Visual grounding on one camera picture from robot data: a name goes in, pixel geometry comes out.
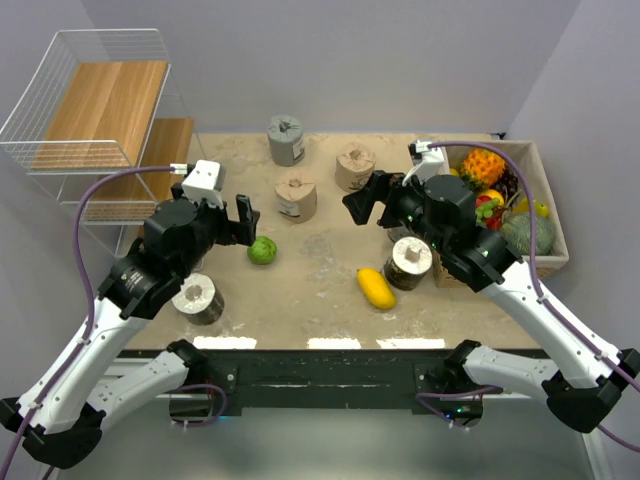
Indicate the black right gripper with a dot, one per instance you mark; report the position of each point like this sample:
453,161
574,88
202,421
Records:
389,186

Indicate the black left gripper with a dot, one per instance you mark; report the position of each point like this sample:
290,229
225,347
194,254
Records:
231,228

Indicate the brown paper towel roll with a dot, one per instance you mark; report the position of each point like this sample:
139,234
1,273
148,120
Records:
355,163
296,196

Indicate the black paper towel roll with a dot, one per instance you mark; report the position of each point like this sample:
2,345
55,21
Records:
408,263
199,300

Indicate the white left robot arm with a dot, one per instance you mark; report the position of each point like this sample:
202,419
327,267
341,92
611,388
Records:
63,417

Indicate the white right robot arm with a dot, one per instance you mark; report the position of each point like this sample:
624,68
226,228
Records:
582,377

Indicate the green guava fruit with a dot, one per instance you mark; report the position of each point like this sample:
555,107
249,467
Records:
263,251

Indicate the grey paper towel roll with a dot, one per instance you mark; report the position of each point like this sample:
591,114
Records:
286,140

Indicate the yellow mango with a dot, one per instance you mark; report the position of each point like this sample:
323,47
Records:
375,288

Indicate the orange pineapple toy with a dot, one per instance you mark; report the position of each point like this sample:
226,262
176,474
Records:
481,168

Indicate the green grapes toy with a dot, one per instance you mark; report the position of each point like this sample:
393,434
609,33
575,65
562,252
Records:
486,210

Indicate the red strawberry toy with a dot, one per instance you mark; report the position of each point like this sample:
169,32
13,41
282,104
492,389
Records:
494,222

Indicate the dark purple grapes toy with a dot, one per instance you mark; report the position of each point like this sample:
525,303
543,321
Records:
507,185

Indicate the green melon toy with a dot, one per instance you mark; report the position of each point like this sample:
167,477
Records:
516,229

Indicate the yellow pepper toy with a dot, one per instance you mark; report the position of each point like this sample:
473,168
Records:
541,209

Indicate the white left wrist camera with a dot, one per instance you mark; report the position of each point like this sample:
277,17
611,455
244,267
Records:
203,181

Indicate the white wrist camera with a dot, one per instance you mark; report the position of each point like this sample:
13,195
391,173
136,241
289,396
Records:
203,181
426,159

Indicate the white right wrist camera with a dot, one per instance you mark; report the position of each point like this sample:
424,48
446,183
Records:
426,159

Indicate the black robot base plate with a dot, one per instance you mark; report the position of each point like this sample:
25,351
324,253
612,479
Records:
335,379

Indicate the white wire wooden shelf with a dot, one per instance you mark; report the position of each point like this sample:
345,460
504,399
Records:
100,101

